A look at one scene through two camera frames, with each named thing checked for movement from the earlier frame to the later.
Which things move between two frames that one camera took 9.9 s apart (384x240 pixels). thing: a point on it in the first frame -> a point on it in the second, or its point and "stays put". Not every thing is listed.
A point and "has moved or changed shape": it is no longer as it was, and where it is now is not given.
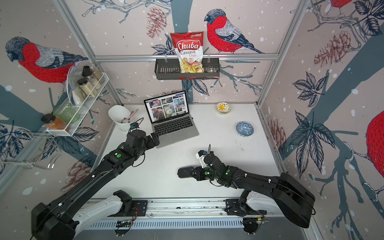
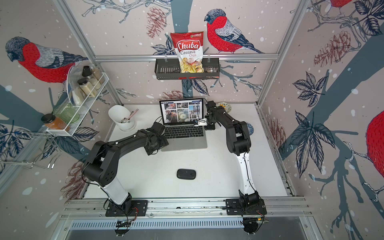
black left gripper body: [148, 143] -> [161, 143]
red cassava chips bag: [189, 46] stays put
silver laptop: [169, 115] has moved or changed shape
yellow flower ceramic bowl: [223, 108] stays put
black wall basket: [170, 69] stays put
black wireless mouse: [185, 172] stays put
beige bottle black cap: [87, 88] stays put
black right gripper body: [206, 174] -> [209, 125]
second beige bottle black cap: [88, 71] stays put
